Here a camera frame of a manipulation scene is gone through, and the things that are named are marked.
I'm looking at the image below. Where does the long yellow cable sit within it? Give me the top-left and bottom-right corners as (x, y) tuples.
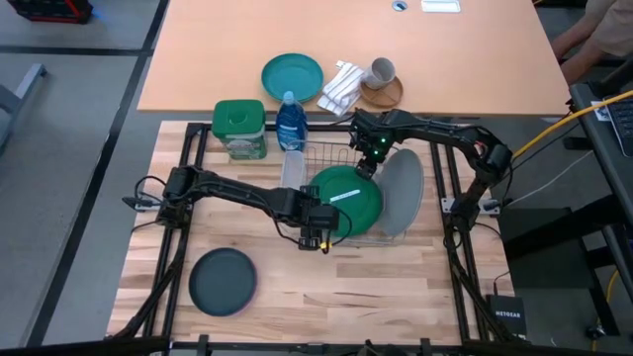
(511, 88), (633, 159)

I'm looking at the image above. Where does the grey cup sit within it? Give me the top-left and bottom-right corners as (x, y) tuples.
(362, 56), (397, 91)

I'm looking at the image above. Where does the brown wooden plate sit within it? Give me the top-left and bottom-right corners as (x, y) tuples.
(359, 76), (405, 109)

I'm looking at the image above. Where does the green plate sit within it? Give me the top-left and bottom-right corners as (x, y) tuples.
(309, 165), (385, 238)

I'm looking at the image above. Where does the person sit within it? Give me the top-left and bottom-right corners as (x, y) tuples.
(551, 0), (633, 85)

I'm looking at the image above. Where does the black cabinet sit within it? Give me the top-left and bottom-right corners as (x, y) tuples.
(497, 195), (614, 293)

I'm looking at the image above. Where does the grey plate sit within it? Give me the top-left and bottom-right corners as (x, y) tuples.
(373, 147), (425, 237)

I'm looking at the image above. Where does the blue dish soap bottle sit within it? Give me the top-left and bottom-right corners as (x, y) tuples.
(275, 90), (310, 153)

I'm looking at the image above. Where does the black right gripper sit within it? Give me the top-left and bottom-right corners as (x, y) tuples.
(349, 109), (400, 180)

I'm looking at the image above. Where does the green Cascade detergent tub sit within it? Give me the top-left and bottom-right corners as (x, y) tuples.
(212, 98), (269, 161)

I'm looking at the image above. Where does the white wire dish rack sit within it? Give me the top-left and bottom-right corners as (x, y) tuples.
(281, 140), (412, 248)

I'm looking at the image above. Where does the white plastic utensil caddy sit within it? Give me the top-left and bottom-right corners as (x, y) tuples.
(280, 149), (308, 192)

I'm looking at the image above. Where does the white striped cloth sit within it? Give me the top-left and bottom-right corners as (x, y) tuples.
(316, 59), (367, 119)

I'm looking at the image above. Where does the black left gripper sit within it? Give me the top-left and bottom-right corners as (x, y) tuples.
(296, 185), (342, 252)

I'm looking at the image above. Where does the teal plate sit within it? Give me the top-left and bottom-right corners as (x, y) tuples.
(260, 52), (325, 104)

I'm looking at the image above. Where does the white paper label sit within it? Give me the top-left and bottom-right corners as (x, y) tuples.
(590, 101), (613, 123)

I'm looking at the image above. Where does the white cable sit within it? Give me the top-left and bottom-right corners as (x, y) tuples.
(503, 150), (594, 209)

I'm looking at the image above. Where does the black keyboard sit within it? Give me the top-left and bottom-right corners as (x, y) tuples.
(605, 96), (633, 159)

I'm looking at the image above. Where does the black Netgear box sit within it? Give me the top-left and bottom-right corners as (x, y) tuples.
(486, 294), (528, 338)

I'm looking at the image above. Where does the red and black toolbox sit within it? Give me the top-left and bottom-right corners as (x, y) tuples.
(7, 0), (94, 25)

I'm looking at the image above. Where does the light wooden desk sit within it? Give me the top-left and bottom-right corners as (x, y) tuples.
(136, 0), (573, 119)

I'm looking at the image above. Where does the black metal frame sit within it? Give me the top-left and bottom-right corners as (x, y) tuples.
(106, 121), (525, 356)

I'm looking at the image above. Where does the white desk outlet cover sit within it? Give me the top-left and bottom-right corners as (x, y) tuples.
(420, 0), (462, 14)

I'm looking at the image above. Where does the short yellow cable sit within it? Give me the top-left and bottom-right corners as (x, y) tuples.
(590, 269), (620, 352)

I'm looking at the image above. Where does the dark side desk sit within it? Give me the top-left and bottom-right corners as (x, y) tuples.
(568, 61), (633, 337)

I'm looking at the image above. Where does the dark navy plate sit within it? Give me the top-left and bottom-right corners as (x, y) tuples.
(188, 246), (258, 317)

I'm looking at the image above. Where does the grey metal bench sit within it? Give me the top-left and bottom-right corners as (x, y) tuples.
(0, 62), (48, 149)

